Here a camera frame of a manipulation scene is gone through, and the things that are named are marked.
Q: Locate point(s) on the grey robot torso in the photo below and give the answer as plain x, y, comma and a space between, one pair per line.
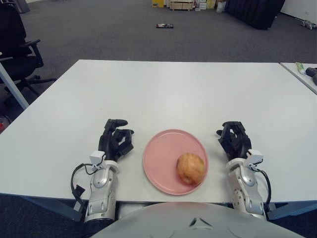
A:
198, 220

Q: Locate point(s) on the blue grey table frame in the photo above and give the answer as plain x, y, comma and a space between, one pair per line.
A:
54, 205

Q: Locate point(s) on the pink round plate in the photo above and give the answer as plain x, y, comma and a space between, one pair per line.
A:
161, 161

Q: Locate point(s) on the red object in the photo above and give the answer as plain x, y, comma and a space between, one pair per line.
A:
2, 125

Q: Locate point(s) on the wooden crate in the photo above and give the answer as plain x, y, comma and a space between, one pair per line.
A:
182, 5

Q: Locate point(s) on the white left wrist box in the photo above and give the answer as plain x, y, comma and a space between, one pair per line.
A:
96, 156

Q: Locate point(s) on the stacked white cardboard boxes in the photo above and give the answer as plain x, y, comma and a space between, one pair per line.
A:
201, 5

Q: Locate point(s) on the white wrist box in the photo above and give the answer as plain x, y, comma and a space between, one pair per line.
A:
256, 157
96, 156

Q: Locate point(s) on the green white tube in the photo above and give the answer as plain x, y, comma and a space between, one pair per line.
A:
301, 67

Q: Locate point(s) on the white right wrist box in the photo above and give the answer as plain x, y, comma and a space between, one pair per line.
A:
256, 157

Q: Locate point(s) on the yellow box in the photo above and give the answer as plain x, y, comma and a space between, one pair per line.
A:
158, 3

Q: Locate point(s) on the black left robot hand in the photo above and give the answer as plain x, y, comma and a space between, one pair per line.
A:
108, 143

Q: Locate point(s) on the grey toy robot dog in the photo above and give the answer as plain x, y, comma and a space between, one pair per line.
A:
308, 24

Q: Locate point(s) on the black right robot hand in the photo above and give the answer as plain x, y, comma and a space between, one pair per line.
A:
237, 143

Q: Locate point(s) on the white side table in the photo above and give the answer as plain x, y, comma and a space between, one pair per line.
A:
297, 74

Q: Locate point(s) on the black tray on floor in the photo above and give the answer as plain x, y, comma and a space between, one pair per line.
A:
165, 25

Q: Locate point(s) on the black office chair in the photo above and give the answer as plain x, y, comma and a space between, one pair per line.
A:
15, 49

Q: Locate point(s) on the black curtain partition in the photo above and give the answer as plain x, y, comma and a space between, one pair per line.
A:
255, 12

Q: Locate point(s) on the red yellow apple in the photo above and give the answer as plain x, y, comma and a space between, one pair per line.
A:
190, 168

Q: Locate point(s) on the grey handheld controller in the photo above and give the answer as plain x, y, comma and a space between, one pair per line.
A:
315, 79

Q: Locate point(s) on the white plastic bag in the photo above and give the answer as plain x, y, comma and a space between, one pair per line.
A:
220, 7

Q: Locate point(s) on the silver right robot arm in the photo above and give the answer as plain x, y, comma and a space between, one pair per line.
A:
245, 188

